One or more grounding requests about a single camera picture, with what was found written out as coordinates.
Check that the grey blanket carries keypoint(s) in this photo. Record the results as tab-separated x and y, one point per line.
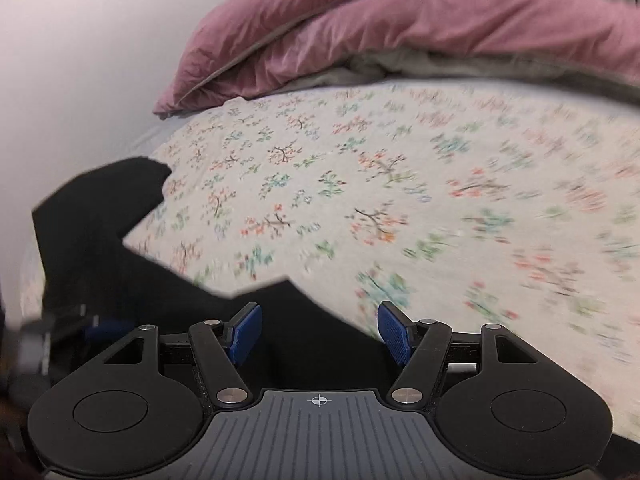
450	67

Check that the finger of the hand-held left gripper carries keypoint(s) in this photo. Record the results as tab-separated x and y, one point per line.
100	334

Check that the folded black garment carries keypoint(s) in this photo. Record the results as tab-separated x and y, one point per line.
95	200

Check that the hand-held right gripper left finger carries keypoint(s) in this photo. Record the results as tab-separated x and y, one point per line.
246	332

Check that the floral bed sheet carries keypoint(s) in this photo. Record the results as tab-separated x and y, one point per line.
400	195

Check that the pink duvet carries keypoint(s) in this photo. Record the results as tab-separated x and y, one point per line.
400	20

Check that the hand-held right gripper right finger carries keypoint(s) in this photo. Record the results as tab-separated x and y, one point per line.
395	332

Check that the black pants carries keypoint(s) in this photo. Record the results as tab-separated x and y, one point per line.
250	340

